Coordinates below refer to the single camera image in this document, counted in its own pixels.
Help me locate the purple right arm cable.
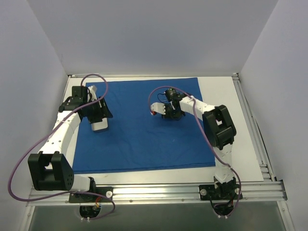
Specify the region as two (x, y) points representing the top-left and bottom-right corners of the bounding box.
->
(147, 85), (242, 217)

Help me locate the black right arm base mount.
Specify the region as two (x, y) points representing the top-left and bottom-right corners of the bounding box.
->
(198, 184), (243, 201)

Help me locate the aluminium back frame rail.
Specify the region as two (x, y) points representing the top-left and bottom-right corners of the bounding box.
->
(67, 73), (239, 78)

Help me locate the aluminium right frame rail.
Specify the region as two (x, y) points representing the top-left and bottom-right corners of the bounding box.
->
(232, 73), (277, 181)

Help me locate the blue surgical cloth wrap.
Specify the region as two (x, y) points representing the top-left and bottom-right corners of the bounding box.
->
(73, 78), (215, 174)

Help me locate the aluminium frame rail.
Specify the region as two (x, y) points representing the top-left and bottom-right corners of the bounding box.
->
(67, 73), (239, 78)
(232, 73), (277, 181)
(26, 180), (288, 206)

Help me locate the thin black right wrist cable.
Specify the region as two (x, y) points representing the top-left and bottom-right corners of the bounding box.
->
(157, 92), (169, 104)

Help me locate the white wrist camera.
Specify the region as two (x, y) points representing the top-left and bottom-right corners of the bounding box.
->
(88, 85), (98, 103)
(150, 103), (166, 116)

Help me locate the stainless steel tray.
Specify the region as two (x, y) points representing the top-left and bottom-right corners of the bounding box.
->
(91, 118), (108, 132)

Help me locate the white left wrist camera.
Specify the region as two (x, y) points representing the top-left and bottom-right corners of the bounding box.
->
(88, 85), (98, 103)

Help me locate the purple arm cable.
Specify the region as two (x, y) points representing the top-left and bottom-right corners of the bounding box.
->
(8, 73), (117, 217)
(147, 85), (242, 217)

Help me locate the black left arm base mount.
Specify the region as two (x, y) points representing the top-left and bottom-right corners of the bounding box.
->
(69, 187), (113, 203)

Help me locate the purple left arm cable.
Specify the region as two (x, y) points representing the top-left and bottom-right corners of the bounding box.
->
(8, 73), (117, 217)

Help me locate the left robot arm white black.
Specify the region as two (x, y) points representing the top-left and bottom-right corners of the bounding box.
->
(27, 85), (113, 202)

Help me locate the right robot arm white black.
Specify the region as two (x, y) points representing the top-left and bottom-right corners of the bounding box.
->
(162, 88), (236, 199)

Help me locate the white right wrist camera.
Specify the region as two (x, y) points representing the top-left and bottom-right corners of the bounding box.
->
(150, 103), (166, 116)

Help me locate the aluminium front frame rail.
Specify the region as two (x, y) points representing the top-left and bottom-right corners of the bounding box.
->
(26, 180), (288, 206)

